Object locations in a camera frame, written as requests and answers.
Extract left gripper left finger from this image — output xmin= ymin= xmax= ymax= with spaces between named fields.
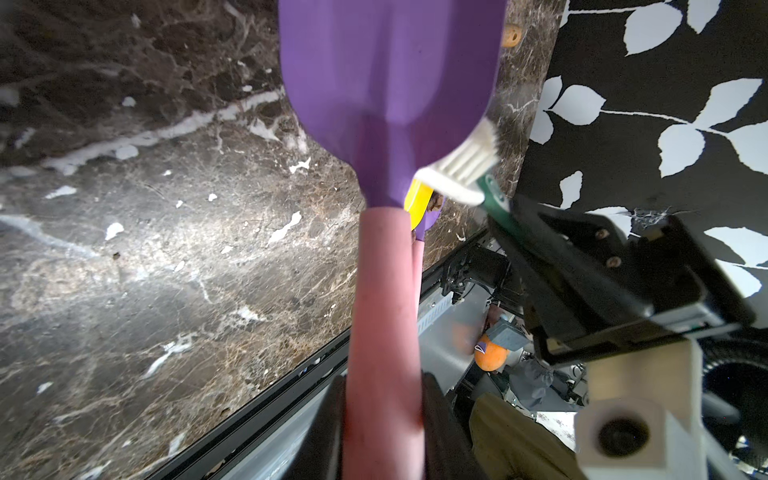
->
xmin=283 ymin=376 xmax=346 ymax=480

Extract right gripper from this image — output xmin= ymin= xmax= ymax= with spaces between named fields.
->
xmin=488 ymin=196 xmax=755 ymax=366

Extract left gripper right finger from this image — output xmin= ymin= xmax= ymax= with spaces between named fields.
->
xmin=422 ymin=372 xmax=486 ymax=479

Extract purple square shovel pink handle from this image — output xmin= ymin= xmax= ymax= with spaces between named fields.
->
xmin=278 ymin=1 xmax=506 ymax=479

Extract orange ball under table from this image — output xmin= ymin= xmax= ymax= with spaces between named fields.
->
xmin=474 ymin=335 xmax=510 ymax=372

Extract yellow shovel blue tip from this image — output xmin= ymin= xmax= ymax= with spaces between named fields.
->
xmin=404 ymin=179 xmax=434 ymax=230

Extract black front rail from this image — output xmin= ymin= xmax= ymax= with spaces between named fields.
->
xmin=149 ymin=230 xmax=494 ymax=479

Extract white slotted cable duct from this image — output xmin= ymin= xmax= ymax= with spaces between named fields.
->
xmin=417 ymin=289 xmax=453 ymax=336

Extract purple round trowel pink handle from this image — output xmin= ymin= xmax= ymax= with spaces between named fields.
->
xmin=411 ymin=208 xmax=442 ymax=308

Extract yellow shovel wooden handle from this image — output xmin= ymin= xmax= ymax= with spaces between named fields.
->
xmin=502 ymin=24 xmax=523 ymax=48

